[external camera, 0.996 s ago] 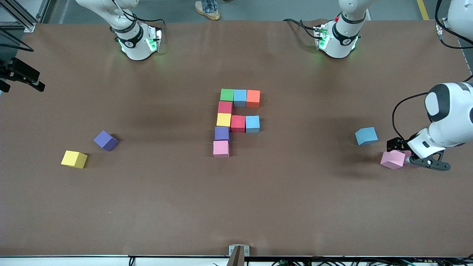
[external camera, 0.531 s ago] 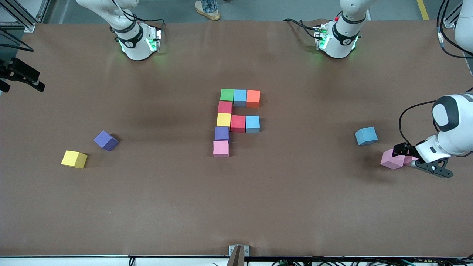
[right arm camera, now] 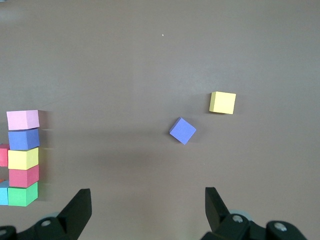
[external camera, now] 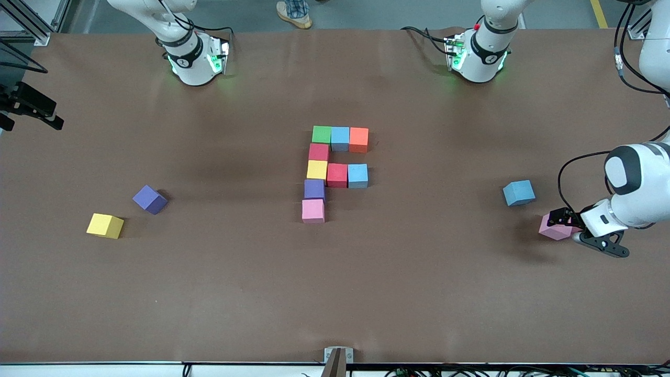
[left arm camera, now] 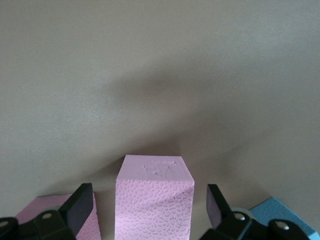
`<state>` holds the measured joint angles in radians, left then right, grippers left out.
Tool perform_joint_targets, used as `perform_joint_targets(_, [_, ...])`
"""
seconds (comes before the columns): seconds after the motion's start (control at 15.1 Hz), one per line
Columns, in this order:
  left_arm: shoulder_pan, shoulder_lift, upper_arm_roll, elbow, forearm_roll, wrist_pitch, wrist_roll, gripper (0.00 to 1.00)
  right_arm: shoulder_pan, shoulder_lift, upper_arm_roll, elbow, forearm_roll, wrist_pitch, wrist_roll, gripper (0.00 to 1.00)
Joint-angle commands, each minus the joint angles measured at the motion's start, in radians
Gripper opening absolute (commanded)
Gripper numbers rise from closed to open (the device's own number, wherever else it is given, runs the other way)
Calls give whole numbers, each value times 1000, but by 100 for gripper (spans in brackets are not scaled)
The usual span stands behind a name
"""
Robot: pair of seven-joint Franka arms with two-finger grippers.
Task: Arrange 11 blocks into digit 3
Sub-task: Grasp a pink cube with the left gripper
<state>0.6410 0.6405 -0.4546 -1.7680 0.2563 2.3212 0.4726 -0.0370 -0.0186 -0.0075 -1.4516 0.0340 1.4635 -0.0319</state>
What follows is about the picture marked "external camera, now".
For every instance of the tan shoe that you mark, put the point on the tan shoe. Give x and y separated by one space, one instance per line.
296 18

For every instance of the pink foam cube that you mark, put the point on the pink foam cube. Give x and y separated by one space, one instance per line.
557 233
313 210

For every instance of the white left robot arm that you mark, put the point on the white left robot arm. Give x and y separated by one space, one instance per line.
638 183

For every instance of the blue plaid trouser leg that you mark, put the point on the blue plaid trouser leg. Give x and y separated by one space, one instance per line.
297 5

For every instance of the grey metal bracket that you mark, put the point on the grey metal bracket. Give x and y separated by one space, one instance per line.
328 355

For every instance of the blue foam cube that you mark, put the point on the blue foam cube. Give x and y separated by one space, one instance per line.
358 175
519 192
340 138

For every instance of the brown camera pole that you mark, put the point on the brown camera pole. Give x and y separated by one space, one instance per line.
336 367

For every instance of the yellow foam cube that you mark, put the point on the yellow foam cube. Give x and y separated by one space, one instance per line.
105 225
317 169

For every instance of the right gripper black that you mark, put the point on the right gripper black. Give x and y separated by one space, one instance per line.
21 100

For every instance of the aluminium frame profile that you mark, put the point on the aluminium frame profile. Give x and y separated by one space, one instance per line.
39 37
636 32

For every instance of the red foam cube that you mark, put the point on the red foam cube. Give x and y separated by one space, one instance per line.
320 152
337 175

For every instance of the green foam cube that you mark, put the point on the green foam cube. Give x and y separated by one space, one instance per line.
322 134

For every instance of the orange foam cube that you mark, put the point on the orange foam cube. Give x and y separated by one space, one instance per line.
359 140

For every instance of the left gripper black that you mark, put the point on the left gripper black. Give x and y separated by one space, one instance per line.
569 217

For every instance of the purple foam cube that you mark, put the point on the purple foam cube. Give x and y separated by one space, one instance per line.
314 189
149 199

